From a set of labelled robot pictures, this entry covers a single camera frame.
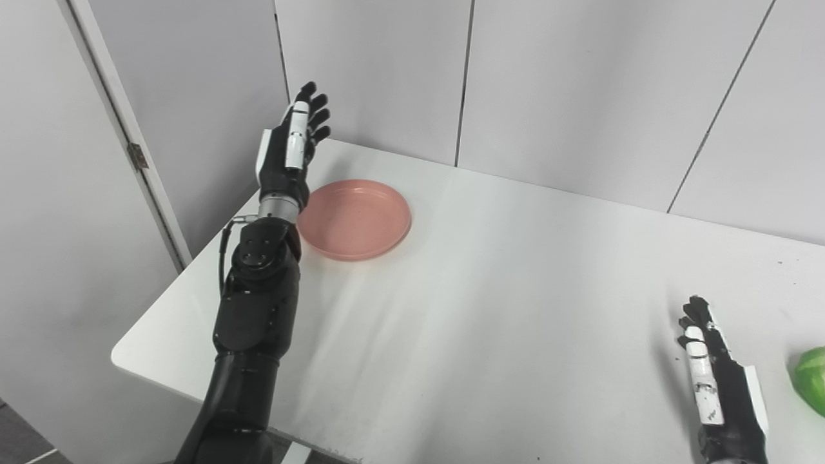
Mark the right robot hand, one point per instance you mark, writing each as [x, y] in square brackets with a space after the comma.
[725, 399]

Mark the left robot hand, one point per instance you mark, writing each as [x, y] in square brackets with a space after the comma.
[287, 154]

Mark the green white cabbage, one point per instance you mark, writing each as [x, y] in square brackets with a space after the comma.
[811, 380]

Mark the pink plate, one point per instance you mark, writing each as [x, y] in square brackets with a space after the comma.
[354, 219]

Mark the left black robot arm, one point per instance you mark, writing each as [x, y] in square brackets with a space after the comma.
[251, 322]

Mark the metal door hinge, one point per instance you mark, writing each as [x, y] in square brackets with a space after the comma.
[136, 156]

